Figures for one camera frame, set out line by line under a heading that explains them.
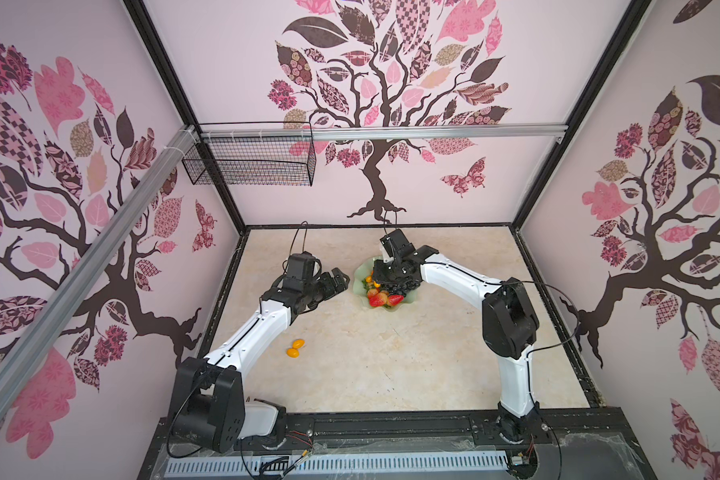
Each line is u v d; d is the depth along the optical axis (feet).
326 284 2.48
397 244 2.43
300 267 2.15
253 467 2.29
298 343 2.90
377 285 3.20
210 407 2.01
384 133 3.11
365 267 3.25
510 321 1.70
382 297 3.03
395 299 3.05
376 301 3.04
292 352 2.85
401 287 3.04
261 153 3.11
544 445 2.37
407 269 2.23
